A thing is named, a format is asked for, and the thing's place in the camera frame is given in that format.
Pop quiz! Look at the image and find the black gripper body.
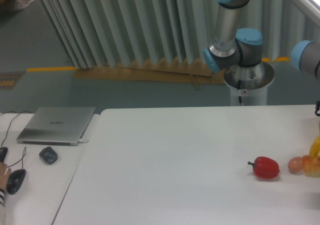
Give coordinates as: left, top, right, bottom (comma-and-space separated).
314, 100, 320, 118

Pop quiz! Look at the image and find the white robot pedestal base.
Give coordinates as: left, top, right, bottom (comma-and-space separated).
223, 61, 275, 106

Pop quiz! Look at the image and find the silver laptop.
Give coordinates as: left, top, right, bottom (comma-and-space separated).
16, 106, 95, 146

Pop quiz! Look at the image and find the brown egg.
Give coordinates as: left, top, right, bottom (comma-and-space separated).
287, 156, 303, 174

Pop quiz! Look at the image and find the black computer mouse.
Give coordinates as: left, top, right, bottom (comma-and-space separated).
6, 168, 27, 195

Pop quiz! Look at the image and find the person's hand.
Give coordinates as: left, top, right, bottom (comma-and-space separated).
0, 162, 12, 190

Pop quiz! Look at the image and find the grey folding partition screen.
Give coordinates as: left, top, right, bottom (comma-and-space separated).
39, 0, 320, 69

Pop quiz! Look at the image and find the yellow bell pepper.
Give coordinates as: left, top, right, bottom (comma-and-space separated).
308, 135, 320, 158

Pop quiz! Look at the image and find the black base cable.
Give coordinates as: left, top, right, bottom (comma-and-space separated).
236, 79, 245, 107

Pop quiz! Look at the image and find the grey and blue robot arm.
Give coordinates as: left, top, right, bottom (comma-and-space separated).
203, 0, 320, 106

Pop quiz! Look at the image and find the red bell pepper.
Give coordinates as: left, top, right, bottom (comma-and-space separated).
247, 156, 280, 180

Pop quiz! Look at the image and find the black earbuds case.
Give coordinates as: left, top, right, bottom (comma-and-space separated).
39, 146, 58, 165

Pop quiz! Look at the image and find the black mouse cable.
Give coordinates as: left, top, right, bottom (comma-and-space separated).
0, 110, 33, 171

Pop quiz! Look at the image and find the brown cardboard sheet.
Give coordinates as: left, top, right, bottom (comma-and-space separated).
73, 59, 225, 89

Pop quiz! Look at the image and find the striped sleeve forearm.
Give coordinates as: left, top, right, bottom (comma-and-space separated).
0, 187, 7, 225

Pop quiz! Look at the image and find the black keyboard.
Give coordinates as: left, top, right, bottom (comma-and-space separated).
0, 147, 8, 163

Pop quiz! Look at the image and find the orange toy bread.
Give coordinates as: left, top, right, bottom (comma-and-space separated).
302, 155, 320, 178

